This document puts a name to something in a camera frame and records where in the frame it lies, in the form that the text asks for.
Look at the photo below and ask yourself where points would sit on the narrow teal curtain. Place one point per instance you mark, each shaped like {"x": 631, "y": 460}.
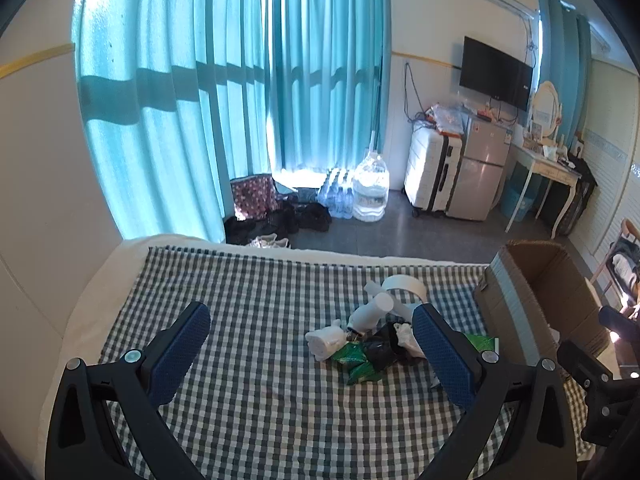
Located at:
{"x": 565, "y": 60}

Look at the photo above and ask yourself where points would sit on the large clear water jug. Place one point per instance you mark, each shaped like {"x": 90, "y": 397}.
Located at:
{"x": 371, "y": 185}

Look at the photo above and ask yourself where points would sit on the white oval mirror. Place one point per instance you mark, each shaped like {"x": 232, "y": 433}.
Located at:
{"x": 545, "y": 105}

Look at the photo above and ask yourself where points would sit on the brown cardboard box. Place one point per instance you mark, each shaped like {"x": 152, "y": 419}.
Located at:
{"x": 560, "y": 285}

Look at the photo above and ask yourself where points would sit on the clear plastic bags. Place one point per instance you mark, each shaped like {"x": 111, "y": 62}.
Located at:
{"x": 447, "y": 117}

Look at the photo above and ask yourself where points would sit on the white suitcase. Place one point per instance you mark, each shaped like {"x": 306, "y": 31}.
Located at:
{"x": 425, "y": 170}

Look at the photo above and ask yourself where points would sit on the white plush toy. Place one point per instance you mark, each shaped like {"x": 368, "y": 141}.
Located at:
{"x": 325, "y": 342}

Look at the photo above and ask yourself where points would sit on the white sneakers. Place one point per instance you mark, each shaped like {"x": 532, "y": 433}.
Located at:
{"x": 270, "y": 242}

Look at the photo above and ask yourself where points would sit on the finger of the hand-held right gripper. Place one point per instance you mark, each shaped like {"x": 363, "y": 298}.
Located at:
{"x": 620, "y": 319}
{"x": 580, "y": 357}

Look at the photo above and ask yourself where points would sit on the silver mini fridge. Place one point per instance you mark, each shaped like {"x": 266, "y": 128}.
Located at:
{"x": 480, "y": 170}

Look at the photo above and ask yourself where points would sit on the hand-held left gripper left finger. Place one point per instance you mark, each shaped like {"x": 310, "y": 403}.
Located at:
{"x": 182, "y": 355}

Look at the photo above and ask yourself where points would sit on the black wall television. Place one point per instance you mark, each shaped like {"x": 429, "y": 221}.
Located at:
{"x": 495, "y": 72}

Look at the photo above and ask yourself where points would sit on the white tissue box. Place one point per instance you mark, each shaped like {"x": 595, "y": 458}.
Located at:
{"x": 549, "y": 151}

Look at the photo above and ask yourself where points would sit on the white louvred wardrobe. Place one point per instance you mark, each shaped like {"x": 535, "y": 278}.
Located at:
{"x": 610, "y": 185}

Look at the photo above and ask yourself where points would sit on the clothes pile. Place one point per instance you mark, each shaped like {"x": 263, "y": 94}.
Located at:
{"x": 625, "y": 265}

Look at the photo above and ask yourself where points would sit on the white plastic bottle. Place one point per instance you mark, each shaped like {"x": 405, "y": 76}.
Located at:
{"x": 367, "y": 315}

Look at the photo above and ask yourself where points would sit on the wide teal window curtain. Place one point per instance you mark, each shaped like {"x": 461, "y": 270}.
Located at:
{"x": 175, "y": 110}

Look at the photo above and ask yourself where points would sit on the blue plastic basket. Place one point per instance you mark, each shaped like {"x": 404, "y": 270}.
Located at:
{"x": 517, "y": 205}

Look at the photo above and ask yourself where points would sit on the black bag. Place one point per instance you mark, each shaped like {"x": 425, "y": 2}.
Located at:
{"x": 580, "y": 195}

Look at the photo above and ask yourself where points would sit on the black shoes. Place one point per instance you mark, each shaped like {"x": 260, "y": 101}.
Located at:
{"x": 314, "y": 217}
{"x": 245, "y": 230}

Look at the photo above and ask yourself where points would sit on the green snack packet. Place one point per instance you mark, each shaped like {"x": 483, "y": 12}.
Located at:
{"x": 360, "y": 367}
{"x": 482, "y": 344}

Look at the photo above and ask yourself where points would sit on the dark floral patterned bag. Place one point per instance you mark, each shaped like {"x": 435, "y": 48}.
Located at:
{"x": 252, "y": 197}

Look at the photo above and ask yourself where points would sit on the pack of water bottles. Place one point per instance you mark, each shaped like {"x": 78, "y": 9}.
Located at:
{"x": 337, "y": 195}

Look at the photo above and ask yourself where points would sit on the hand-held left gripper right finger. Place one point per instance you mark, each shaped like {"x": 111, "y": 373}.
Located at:
{"x": 442, "y": 355}

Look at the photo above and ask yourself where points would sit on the grey white checked blanket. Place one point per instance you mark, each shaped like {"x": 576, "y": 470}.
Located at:
{"x": 250, "y": 310}

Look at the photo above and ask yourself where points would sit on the white dressing table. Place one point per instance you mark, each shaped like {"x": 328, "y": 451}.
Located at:
{"x": 545, "y": 165}

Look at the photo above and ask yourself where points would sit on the wooden chair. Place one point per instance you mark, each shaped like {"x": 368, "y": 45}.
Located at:
{"x": 627, "y": 232}

